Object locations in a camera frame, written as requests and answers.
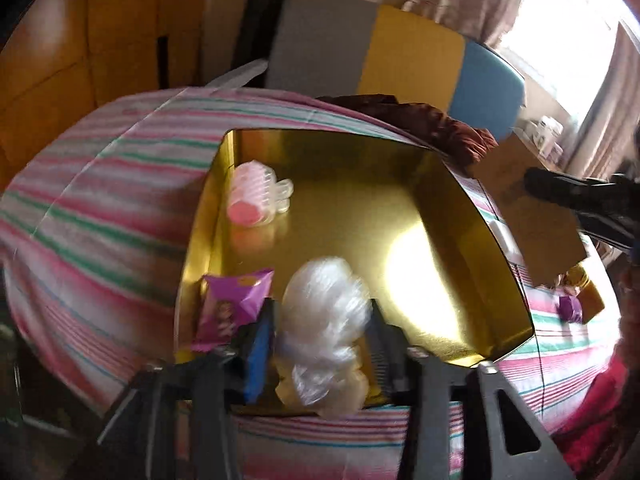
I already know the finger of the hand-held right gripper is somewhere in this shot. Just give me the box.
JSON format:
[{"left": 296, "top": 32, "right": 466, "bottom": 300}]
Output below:
[
  {"left": 524, "top": 166, "right": 640, "bottom": 211},
  {"left": 575, "top": 209, "right": 640, "bottom": 252}
]

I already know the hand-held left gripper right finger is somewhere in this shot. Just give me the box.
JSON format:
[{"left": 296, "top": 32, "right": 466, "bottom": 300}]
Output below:
[{"left": 370, "top": 299, "right": 576, "bottom": 480}]

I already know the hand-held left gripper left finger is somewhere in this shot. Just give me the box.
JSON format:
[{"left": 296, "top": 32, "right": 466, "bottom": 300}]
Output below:
[{"left": 100, "top": 299, "right": 277, "bottom": 480}]

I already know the beige carton box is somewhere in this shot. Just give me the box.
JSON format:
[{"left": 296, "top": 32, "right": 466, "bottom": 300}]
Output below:
[{"left": 472, "top": 132, "right": 589, "bottom": 287}]

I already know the yellow sponge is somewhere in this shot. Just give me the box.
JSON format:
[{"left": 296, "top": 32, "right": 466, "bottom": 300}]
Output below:
[{"left": 565, "top": 265, "right": 607, "bottom": 322}]

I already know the clear plastic bag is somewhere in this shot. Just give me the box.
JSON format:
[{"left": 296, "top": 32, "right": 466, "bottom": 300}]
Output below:
[{"left": 272, "top": 256, "right": 374, "bottom": 421}]

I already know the gold metal tray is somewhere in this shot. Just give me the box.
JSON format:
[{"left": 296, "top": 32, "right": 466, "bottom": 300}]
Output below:
[{"left": 172, "top": 129, "right": 536, "bottom": 417}]

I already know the wooden shelf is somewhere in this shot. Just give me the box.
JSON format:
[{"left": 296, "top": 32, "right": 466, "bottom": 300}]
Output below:
[{"left": 515, "top": 130, "right": 576, "bottom": 172}]

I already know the white carton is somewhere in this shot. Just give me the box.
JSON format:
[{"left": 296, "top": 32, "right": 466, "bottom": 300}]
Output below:
[{"left": 539, "top": 115, "right": 564, "bottom": 141}]

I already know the beige curtain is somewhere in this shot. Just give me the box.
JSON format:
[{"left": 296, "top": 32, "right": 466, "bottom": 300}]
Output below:
[
  {"left": 565, "top": 20, "right": 640, "bottom": 181},
  {"left": 402, "top": 0, "right": 537, "bottom": 52}
]

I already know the brown cloth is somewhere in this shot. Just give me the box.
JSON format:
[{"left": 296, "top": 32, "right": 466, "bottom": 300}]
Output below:
[{"left": 317, "top": 94, "right": 501, "bottom": 171}]

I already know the pink hair roller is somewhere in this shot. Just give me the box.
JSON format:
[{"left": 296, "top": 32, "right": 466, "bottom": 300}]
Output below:
[{"left": 227, "top": 160, "right": 294, "bottom": 229}]

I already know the person's pink clothing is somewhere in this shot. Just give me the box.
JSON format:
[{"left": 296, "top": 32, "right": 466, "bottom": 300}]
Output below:
[{"left": 555, "top": 335, "right": 640, "bottom": 480}]

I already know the grey yellow blue chair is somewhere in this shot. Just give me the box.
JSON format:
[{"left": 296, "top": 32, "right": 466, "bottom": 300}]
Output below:
[{"left": 230, "top": 0, "right": 527, "bottom": 142}]

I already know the wooden wardrobe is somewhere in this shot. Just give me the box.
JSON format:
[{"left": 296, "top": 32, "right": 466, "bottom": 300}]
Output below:
[{"left": 0, "top": 0, "right": 212, "bottom": 177}]

